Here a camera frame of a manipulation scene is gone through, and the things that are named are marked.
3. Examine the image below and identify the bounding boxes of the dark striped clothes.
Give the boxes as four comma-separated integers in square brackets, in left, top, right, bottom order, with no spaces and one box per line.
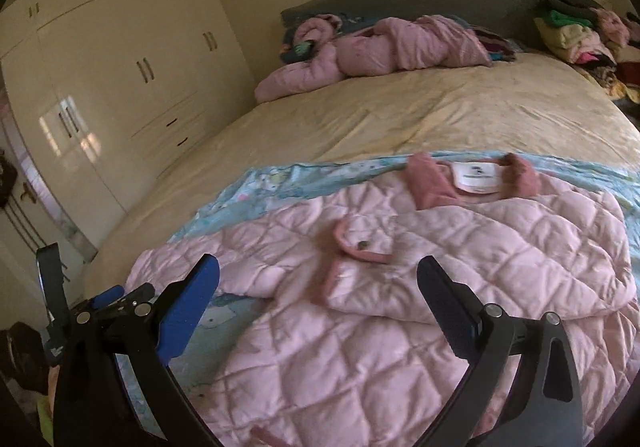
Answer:
[470,26,518,63]

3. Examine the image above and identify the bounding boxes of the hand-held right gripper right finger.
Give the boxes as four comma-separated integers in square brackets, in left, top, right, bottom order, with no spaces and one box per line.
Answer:
[416,254,586,447]

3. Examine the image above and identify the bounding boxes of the pile of folded clothes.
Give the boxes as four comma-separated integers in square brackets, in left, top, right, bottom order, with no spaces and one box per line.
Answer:
[534,0,640,104]

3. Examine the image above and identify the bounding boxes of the pink crumpled blanket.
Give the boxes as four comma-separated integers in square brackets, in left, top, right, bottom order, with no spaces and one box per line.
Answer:
[82,50,640,308]

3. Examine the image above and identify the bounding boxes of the pink quilted comforter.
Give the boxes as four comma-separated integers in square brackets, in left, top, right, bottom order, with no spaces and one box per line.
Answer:
[125,152,640,447]

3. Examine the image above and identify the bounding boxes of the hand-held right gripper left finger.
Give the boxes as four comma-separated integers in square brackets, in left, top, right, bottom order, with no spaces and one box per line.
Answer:
[52,253,226,447]

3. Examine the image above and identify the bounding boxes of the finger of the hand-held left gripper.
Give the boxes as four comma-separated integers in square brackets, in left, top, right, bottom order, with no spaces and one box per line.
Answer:
[87,283,156,313]
[35,243,76,363]

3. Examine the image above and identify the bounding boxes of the cartoon print blanket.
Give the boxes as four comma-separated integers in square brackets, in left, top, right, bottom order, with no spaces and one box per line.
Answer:
[115,150,640,447]

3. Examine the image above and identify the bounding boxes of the door with gold handle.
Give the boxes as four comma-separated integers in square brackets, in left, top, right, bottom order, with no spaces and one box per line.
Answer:
[0,124,98,288]

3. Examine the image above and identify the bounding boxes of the dark bag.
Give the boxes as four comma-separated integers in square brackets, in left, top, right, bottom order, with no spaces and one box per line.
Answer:
[0,321,51,393]

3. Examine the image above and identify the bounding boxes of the pink crumpled garment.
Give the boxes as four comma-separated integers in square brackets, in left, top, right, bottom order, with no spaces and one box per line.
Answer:
[372,14,493,74]

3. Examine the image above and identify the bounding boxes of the pink puffer coat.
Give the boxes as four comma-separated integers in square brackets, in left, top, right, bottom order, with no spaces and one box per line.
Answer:
[255,13,401,103]

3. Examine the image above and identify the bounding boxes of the cream wardrobe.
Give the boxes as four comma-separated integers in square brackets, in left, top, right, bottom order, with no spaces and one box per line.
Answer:
[0,0,261,240]

